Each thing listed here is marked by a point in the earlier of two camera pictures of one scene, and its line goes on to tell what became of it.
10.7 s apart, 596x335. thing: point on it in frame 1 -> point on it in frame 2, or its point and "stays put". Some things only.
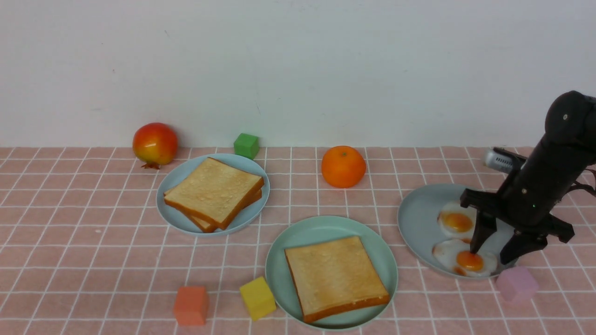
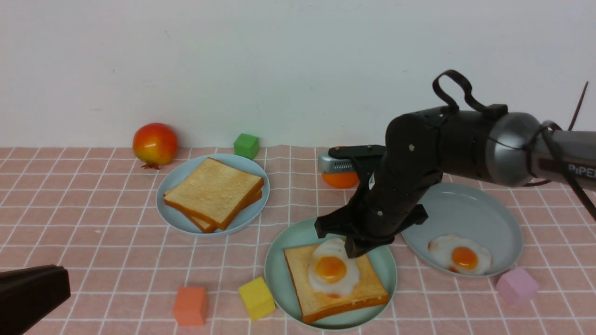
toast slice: x=214 y=191 stays put
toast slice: x=335 y=278 stays put
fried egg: x=455 y=221 -> x=331 y=271
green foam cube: x=246 y=145 stays put
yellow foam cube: x=258 y=298 stays put
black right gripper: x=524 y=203 -> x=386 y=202
